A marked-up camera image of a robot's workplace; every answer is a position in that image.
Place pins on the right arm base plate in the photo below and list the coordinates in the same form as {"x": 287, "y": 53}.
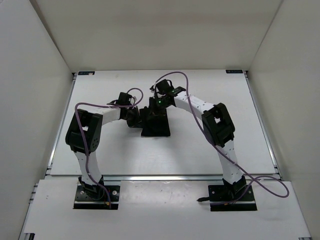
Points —
{"x": 221, "y": 200}

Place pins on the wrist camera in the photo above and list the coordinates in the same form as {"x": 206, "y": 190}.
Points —
{"x": 154, "y": 89}
{"x": 132, "y": 99}

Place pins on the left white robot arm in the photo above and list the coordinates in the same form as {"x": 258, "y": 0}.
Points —
{"x": 84, "y": 134}

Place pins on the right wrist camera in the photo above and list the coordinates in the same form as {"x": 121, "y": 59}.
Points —
{"x": 154, "y": 89}

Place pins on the black skirt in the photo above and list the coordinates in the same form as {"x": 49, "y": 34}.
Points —
{"x": 161, "y": 130}

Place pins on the left blue corner label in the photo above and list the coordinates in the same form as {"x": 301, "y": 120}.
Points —
{"x": 86, "y": 73}

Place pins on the blue corner label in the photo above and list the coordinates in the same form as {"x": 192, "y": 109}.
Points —
{"x": 234, "y": 71}
{"x": 86, "y": 73}

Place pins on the right blue corner label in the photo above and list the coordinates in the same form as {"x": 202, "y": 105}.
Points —
{"x": 234, "y": 71}

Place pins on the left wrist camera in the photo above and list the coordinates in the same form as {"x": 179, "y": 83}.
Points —
{"x": 132, "y": 99}

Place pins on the aluminium front rail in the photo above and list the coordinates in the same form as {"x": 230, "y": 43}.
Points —
{"x": 202, "y": 177}

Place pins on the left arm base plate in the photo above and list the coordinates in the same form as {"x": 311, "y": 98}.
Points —
{"x": 95, "y": 198}

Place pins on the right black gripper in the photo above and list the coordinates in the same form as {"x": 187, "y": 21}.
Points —
{"x": 154, "y": 113}

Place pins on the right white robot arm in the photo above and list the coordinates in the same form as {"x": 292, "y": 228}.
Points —
{"x": 217, "y": 126}

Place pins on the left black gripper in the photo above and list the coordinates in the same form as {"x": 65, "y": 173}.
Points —
{"x": 136, "y": 122}

